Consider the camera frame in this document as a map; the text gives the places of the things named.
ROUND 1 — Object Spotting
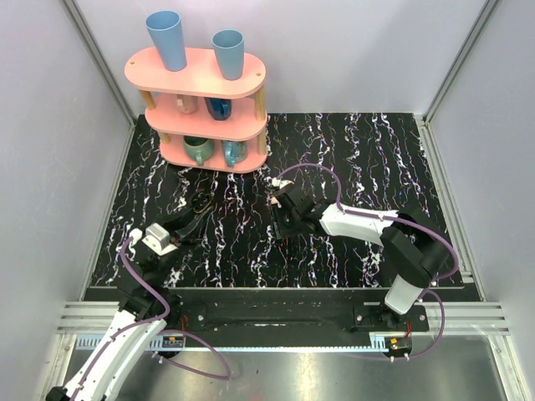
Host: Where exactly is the black earbuds charging case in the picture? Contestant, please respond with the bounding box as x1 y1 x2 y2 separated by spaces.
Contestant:
191 191 213 214

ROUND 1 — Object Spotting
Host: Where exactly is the white earbuds charging case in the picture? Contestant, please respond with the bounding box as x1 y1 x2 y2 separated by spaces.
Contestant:
271 197 281 208

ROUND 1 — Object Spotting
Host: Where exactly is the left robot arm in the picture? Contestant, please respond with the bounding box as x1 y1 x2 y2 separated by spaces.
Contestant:
45 206 213 400

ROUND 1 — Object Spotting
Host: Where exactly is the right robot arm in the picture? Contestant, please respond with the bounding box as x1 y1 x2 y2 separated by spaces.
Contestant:
270 183 451 332

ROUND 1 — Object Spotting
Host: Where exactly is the green ceramic mug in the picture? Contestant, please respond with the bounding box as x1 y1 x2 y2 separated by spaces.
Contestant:
183 136 215 166

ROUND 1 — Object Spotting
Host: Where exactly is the blue butterfly mug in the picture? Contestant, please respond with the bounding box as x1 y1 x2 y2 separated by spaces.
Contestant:
222 140 248 167

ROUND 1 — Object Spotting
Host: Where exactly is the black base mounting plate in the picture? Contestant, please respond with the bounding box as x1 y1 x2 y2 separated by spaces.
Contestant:
171 288 430 348

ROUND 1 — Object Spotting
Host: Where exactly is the pink three-tier shelf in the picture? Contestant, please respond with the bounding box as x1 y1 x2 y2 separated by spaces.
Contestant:
125 47 268 174

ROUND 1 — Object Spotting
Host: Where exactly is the pink mug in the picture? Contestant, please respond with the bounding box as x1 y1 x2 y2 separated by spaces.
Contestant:
176 94 198 114

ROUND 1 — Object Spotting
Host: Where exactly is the dark blue mug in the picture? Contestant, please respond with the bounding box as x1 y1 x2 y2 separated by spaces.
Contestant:
205 98 232 121

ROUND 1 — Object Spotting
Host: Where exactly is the blue cup right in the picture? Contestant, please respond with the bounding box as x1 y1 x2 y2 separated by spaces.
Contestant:
212 29 245 80

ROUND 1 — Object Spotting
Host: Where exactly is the tall blue cup left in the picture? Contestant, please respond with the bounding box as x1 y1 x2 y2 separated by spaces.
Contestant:
145 10 187 72

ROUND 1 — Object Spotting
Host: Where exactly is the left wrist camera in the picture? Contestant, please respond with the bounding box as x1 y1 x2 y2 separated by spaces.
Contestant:
141 223 178 256

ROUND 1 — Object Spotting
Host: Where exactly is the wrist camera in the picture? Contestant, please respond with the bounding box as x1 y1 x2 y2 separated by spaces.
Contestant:
141 223 178 256
271 177 293 190

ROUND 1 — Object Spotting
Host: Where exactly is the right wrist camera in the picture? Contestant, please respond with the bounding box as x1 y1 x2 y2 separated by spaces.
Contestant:
271 177 293 190

